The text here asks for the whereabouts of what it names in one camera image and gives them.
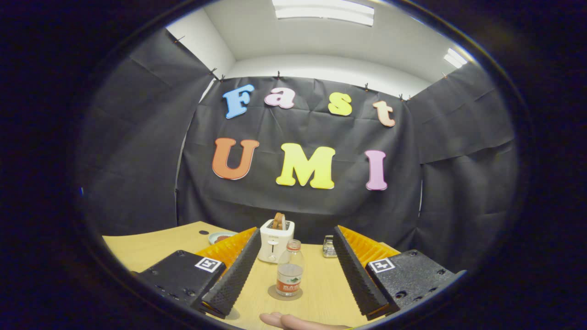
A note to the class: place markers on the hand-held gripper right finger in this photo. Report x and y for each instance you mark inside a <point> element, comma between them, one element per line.
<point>360,279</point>

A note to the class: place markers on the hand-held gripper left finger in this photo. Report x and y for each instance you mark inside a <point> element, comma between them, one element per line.
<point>234,279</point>

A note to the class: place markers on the round brown coaster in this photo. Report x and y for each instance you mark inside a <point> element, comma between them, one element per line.
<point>272,293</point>

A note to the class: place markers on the clear plastic juice bottle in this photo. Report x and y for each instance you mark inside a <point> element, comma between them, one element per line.
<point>290,275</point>

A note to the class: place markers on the wooden table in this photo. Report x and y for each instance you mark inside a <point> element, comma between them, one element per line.
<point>321,284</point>

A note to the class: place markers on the red meat slices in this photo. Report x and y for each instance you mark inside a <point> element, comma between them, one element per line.
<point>222,238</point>

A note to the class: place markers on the pale green plate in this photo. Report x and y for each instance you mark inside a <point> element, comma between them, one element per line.
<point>212,238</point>

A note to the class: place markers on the white toaster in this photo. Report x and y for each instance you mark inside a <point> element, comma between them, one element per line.
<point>270,243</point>

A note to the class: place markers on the brown toast slice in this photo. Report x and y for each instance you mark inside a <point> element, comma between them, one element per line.
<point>278,221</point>

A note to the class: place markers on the black backdrop cloth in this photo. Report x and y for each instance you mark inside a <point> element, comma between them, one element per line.
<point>275,133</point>

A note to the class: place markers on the small ceiling light panel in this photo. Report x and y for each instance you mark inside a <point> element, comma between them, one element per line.
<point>455,58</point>

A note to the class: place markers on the large ceiling light panel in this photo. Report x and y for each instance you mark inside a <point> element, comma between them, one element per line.
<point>323,11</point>

